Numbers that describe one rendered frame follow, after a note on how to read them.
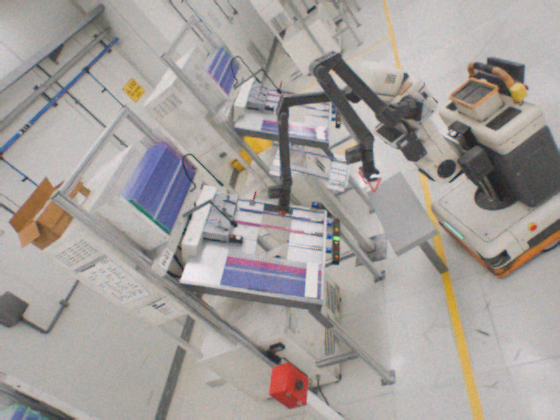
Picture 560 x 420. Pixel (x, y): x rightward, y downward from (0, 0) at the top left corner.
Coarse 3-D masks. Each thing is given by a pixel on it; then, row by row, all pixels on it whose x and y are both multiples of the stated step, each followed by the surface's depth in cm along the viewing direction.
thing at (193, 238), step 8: (208, 192) 258; (200, 200) 252; (208, 208) 248; (192, 216) 241; (200, 216) 242; (192, 224) 237; (200, 224) 238; (192, 232) 233; (200, 232) 233; (184, 240) 228; (192, 240) 228; (200, 240) 234; (184, 248) 228; (192, 248) 227; (184, 256) 232
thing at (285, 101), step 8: (344, 88) 232; (280, 96) 226; (288, 96) 222; (296, 96) 223; (304, 96) 223; (312, 96) 224; (320, 96) 225; (352, 96) 226; (280, 104) 223; (288, 104) 222; (296, 104) 224; (280, 112) 223; (288, 112) 224
